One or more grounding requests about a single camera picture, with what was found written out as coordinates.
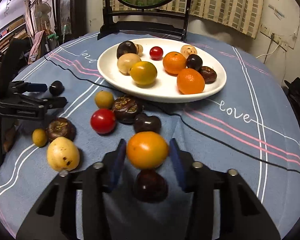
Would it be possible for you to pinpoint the standing electric fan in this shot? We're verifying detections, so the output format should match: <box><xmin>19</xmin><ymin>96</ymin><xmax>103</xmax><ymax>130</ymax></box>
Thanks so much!
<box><xmin>34</xmin><ymin>2</ymin><xmax>51</xmax><ymax>31</ymax></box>

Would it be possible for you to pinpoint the green yellow tomato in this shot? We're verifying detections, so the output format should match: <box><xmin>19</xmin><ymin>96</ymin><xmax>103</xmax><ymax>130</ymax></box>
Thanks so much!
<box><xmin>130</xmin><ymin>61</ymin><xmax>158</xmax><ymax>86</ymax></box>

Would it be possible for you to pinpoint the dark glossy chestnut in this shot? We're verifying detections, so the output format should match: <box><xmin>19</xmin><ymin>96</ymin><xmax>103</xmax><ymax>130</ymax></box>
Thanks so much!
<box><xmin>186</xmin><ymin>54</ymin><xmax>203</xmax><ymax>71</ymax></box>
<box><xmin>133</xmin><ymin>169</ymin><xmax>168</xmax><ymax>203</ymax></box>
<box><xmin>133</xmin><ymin>113</ymin><xmax>161</xmax><ymax>133</ymax></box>
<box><xmin>49</xmin><ymin>80</ymin><xmax>64</xmax><ymax>96</ymax></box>

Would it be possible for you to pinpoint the black hat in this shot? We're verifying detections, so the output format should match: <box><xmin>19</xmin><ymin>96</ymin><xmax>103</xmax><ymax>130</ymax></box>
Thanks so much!
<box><xmin>284</xmin><ymin>77</ymin><xmax>300</xmax><ymax>98</ymax></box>

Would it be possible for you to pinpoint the beige checked curtain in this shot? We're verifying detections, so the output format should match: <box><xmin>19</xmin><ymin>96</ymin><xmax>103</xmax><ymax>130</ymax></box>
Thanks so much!
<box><xmin>102</xmin><ymin>0</ymin><xmax>266</xmax><ymax>40</ymax></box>

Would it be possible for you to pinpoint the small red cherry tomato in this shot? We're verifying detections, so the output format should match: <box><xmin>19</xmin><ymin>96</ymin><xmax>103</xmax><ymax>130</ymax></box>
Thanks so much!
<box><xmin>149</xmin><ymin>46</ymin><xmax>164</xmax><ymax>60</ymax></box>

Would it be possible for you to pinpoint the yellow spotted pear fruit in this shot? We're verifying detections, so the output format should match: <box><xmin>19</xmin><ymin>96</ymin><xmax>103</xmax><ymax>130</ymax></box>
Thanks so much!
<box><xmin>46</xmin><ymin>137</ymin><xmax>80</xmax><ymax>172</ymax></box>

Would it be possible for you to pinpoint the dark water chestnut top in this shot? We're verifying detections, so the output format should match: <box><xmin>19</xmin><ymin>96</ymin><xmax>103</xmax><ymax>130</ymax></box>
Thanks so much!
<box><xmin>198</xmin><ymin>66</ymin><xmax>217</xmax><ymax>84</ymax></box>

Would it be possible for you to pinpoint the peeled pale water chestnut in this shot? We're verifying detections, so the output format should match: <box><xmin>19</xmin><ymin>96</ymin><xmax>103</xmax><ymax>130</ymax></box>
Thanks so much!
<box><xmin>135</xmin><ymin>44</ymin><xmax>143</xmax><ymax>56</ymax></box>

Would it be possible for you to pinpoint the rough brown water chestnut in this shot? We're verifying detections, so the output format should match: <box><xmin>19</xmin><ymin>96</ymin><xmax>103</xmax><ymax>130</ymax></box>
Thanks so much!
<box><xmin>112</xmin><ymin>95</ymin><xmax>143</xmax><ymax>125</ymax></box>

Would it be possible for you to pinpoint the blue striped tablecloth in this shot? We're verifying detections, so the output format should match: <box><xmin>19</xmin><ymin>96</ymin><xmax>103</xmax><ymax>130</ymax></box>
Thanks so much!
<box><xmin>0</xmin><ymin>33</ymin><xmax>300</xmax><ymax>239</ymax></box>

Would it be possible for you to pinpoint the large red tomato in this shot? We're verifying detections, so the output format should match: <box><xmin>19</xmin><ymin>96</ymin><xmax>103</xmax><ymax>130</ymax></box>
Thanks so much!
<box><xmin>90</xmin><ymin>108</ymin><xmax>116</xmax><ymax>134</ymax></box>

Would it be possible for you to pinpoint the mandarin orange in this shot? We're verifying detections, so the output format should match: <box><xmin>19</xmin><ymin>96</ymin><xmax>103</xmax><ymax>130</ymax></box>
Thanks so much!
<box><xmin>177</xmin><ymin>68</ymin><xmax>205</xmax><ymax>94</ymax></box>
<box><xmin>162</xmin><ymin>51</ymin><xmax>186</xmax><ymax>75</ymax></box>

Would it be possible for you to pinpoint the small longan fruit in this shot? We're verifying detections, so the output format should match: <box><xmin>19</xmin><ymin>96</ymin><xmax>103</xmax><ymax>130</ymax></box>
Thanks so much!
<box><xmin>32</xmin><ymin>128</ymin><xmax>47</xmax><ymax>147</ymax></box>
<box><xmin>94</xmin><ymin>90</ymin><xmax>114</xmax><ymax>109</ymax></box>

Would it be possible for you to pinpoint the goldfish round screen ornament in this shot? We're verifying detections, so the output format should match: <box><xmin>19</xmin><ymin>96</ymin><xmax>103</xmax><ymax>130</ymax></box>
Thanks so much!
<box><xmin>97</xmin><ymin>0</ymin><xmax>191</xmax><ymax>41</ymax></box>

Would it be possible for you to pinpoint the dark wooden framed mirror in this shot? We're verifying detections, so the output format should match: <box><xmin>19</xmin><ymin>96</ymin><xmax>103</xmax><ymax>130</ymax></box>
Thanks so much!
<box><xmin>56</xmin><ymin>0</ymin><xmax>87</xmax><ymax>44</ymax></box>

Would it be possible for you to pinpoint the large tan round fruit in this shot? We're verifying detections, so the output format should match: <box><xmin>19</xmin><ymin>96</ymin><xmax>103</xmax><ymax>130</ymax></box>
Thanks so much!
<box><xmin>117</xmin><ymin>53</ymin><xmax>141</xmax><ymax>75</ymax></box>

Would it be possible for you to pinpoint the orange yellow tomato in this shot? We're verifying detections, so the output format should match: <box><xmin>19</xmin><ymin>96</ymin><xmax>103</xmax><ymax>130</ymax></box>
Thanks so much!
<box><xmin>126</xmin><ymin>131</ymin><xmax>169</xmax><ymax>170</ymax></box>

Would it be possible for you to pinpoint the wall power strip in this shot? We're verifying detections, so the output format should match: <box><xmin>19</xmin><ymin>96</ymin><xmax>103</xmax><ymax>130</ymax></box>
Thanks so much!
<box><xmin>260</xmin><ymin>24</ymin><xmax>289</xmax><ymax>51</ymax></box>

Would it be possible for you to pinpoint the white power cable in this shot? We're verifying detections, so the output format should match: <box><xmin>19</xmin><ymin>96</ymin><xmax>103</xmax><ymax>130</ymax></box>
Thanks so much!
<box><xmin>255</xmin><ymin>33</ymin><xmax>281</xmax><ymax>65</ymax></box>

